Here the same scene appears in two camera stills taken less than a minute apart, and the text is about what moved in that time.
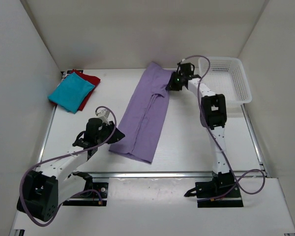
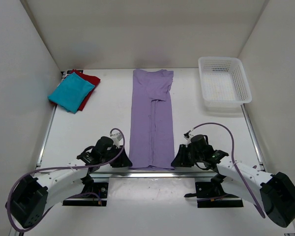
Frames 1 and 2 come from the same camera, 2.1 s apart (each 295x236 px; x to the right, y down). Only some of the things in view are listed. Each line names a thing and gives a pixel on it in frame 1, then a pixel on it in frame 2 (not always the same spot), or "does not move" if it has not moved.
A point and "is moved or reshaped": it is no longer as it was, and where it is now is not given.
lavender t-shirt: [142, 120] is moved or reshaped
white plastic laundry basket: [227, 76] does not move
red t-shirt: [95, 80] does not move
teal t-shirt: [71, 93] does not move
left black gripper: [118, 135] to [123, 160]
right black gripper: [172, 86] to [181, 160]
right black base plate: [221, 184] does not move
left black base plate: [97, 196] does not move
